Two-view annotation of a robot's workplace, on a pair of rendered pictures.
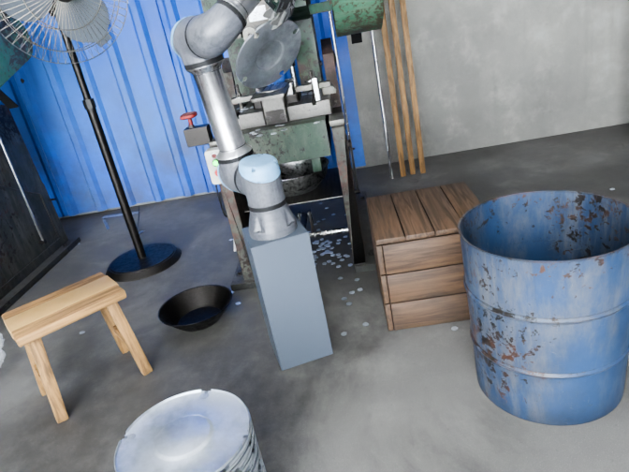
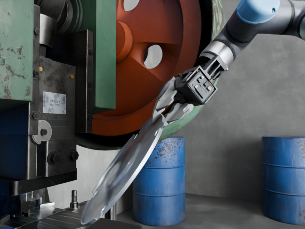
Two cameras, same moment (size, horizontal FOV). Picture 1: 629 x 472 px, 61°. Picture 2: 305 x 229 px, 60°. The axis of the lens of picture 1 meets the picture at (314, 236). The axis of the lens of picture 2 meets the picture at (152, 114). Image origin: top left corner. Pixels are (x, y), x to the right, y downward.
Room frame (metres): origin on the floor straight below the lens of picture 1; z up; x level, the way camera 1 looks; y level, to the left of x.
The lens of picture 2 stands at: (1.80, 0.57, 1.01)
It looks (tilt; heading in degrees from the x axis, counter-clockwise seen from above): 2 degrees up; 292
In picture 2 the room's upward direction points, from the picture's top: straight up
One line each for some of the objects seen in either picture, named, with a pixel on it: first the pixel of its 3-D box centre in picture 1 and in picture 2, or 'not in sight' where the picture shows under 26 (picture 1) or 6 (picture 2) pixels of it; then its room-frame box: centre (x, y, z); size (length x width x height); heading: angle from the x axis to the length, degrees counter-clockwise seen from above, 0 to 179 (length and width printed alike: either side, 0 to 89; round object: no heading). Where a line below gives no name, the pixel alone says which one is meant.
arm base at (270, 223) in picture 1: (270, 215); not in sight; (1.55, 0.12, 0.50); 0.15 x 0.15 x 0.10
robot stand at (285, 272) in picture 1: (287, 291); not in sight; (1.55, 0.12, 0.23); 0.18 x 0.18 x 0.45; 12
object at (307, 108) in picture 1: (279, 109); not in sight; (2.35, 0.04, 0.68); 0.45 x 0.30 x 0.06; 84
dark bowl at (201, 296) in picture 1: (197, 311); not in sight; (1.88, 0.52, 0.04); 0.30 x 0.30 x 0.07
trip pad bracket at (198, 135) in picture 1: (202, 147); not in sight; (2.15, 0.37, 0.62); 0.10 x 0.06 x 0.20; 84
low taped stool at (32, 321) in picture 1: (80, 344); not in sight; (1.59, 0.85, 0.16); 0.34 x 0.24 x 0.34; 125
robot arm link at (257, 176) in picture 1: (260, 179); not in sight; (1.55, 0.13, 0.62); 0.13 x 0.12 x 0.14; 30
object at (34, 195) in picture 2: not in sight; (32, 191); (2.34, 0.04, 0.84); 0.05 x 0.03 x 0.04; 84
